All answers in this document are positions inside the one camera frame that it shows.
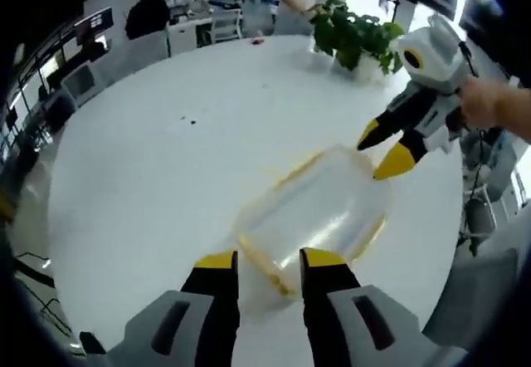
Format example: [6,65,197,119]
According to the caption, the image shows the wall monitor screen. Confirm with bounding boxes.
[74,6,114,46]

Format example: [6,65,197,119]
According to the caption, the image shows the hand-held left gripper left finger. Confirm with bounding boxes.
[105,249,242,367]

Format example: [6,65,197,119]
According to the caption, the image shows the white plant pot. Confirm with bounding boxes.
[352,49,402,84]

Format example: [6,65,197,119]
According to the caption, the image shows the clear plastic buckle box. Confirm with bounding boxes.
[233,143,394,302]

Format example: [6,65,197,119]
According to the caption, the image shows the green potted plant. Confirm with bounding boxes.
[310,0,407,76]

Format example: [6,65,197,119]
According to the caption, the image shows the person's right hand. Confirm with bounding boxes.
[458,76,514,130]

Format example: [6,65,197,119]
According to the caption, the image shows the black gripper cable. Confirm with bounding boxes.
[457,39,479,80]

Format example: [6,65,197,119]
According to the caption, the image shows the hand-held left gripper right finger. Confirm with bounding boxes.
[299,247,424,367]

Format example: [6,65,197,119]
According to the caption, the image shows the grey mesh office chair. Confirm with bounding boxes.
[421,245,531,358]

